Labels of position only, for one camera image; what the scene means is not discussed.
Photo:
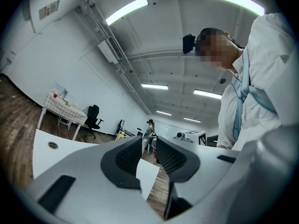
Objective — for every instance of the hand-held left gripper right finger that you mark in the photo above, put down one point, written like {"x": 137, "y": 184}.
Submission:
{"x": 201, "y": 167}

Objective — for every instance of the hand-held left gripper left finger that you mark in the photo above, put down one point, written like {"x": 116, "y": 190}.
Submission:
{"x": 93, "y": 183}

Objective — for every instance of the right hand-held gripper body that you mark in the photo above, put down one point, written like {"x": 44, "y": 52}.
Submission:
{"x": 195, "y": 137}

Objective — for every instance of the black device with screen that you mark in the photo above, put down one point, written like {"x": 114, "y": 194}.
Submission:
{"x": 212, "y": 141}

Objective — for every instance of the yellow bottle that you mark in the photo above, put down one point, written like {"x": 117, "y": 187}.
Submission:
{"x": 120, "y": 136}

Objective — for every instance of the black office chair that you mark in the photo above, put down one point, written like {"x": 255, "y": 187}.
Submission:
{"x": 93, "y": 118}

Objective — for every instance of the table with checked cloth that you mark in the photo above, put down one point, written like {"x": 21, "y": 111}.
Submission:
{"x": 65, "y": 112}

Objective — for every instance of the person's head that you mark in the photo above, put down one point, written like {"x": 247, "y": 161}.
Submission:
{"x": 217, "y": 50}

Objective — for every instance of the person's white shirt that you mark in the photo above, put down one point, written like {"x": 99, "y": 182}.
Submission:
{"x": 264, "y": 78}

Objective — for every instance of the white framed box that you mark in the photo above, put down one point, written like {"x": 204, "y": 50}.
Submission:
{"x": 61, "y": 89}

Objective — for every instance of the white air conditioner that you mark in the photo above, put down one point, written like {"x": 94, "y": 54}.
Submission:
{"x": 110, "y": 50}

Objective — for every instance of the right hand-held gripper camera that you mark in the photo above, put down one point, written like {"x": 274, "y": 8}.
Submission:
{"x": 180, "y": 135}

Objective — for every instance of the black head camera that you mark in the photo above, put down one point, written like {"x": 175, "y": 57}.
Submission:
{"x": 188, "y": 43}

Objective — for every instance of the wall sign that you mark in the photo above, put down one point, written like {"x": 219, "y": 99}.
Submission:
{"x": 49, "y": 9}

